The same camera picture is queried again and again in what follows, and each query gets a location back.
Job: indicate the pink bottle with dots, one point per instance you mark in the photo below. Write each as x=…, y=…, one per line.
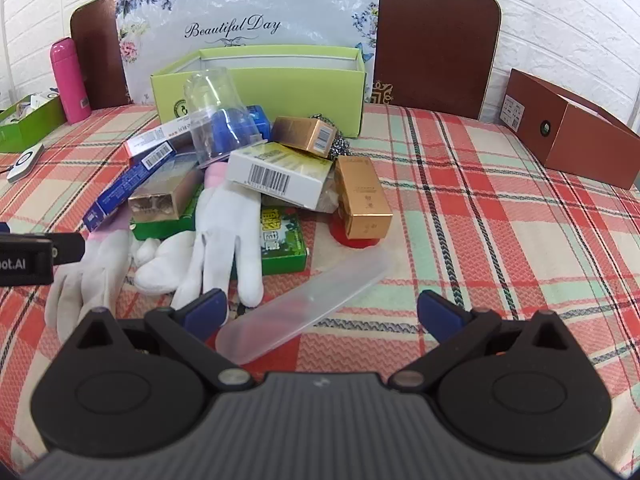
x=70, y=80

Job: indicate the steel wool scourer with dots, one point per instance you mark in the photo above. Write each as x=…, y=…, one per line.
x=342, y=140

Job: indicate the red round lid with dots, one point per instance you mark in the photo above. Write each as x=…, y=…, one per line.
x=350, y=241

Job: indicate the brown board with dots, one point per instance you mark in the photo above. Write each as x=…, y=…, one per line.
x=435, y=35

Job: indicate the green printed box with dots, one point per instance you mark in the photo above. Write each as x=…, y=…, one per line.
x=282, y=245

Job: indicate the pink white box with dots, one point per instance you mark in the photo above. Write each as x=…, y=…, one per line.
x=155, y=137

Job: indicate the floral plastic sheet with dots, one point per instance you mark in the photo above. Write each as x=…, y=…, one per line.
x=240, y=0

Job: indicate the small white box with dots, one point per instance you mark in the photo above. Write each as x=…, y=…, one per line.
x=42, y=102

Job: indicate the brown cardboard box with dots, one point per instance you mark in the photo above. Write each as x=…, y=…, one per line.
x=575, y=145

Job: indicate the gold box with open end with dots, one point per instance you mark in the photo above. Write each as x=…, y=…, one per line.
x=165, y=192

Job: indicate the tall gold box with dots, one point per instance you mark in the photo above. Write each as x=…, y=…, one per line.
x=362, y=200

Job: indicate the small green box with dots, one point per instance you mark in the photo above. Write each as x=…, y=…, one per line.
x=30, y=130

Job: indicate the white yellow-green barcode box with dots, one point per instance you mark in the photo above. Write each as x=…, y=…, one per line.
x=280, y=175

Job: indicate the clear plastic cup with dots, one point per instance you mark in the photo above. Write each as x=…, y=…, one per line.
x=215, y=90

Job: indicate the translucent toothbrush case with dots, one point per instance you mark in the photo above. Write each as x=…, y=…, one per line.
x=310, y=302

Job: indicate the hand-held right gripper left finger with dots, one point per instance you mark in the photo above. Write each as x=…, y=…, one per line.
x=207, y=310

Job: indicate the long blue box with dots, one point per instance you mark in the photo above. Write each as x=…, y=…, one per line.
x=125, y=185

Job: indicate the blue pack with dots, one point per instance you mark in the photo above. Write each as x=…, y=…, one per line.
x=257, y=120

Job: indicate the light green storage box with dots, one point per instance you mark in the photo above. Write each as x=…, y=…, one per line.
x=310, y=95

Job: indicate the gold box with barcode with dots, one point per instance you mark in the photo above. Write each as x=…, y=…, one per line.
x=300, y=135

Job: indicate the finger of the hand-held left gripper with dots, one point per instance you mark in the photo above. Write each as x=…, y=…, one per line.
x=70, y=249

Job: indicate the white flat device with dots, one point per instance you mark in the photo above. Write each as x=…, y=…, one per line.
x=25, y=160

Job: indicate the plaid cloth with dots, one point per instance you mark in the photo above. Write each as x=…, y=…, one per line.
x=500, y=240

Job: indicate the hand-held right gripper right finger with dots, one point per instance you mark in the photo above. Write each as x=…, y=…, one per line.
x=440, y=312

